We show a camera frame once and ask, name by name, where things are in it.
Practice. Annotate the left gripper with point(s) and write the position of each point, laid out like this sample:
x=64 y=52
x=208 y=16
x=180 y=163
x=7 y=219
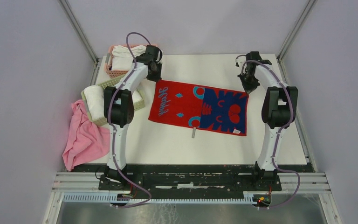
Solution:
x=156 y=78

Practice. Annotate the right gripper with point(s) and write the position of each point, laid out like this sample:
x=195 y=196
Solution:
x=249 y=88

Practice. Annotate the red and teal patterned towel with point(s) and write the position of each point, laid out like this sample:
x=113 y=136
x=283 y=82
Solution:
x=201 y=107

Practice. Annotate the white towel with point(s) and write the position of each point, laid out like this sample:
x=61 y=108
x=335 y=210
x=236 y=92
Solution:
x=136 y=97
x=94 y=100
x=122 y=57

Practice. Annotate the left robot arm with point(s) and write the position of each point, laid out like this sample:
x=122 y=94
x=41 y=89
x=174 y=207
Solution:
x=119 y=107

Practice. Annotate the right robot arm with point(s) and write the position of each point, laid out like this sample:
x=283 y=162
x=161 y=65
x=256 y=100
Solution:
x=278 y=110

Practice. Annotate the folded white towel in basket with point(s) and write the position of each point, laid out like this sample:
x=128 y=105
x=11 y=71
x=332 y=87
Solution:
x=122 y=57

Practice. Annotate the pink plastic basket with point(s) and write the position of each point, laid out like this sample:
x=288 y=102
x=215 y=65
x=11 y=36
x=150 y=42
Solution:
x=108 y=63

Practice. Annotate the rolled white towel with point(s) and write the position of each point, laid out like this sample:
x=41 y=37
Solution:
x=94 y=100

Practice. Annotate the pink towel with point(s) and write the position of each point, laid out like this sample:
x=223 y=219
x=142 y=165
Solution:
x=86 y=141

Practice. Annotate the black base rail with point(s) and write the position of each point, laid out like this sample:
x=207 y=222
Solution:
x=190 y=181

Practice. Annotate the white cable duct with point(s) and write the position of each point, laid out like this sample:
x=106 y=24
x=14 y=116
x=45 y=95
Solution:
x=94 y=197

